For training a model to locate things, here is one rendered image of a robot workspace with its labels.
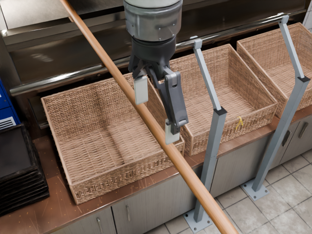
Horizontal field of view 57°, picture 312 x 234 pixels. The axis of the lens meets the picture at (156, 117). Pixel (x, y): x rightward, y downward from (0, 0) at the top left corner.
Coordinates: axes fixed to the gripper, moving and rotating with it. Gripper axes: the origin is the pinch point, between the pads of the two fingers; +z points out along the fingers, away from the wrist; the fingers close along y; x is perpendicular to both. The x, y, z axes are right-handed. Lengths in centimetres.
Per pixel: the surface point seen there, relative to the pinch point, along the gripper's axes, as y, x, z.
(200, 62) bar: -40, 42, 25
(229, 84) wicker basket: -69, 91, 77
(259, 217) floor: -5, 76, 135
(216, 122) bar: -23, 41, 44
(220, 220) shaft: 21.6, 2.8, 12.4
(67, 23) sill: -83, 1, 16
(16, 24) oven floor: -93, -18, 15
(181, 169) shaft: 7.0, 2.8, 12.7
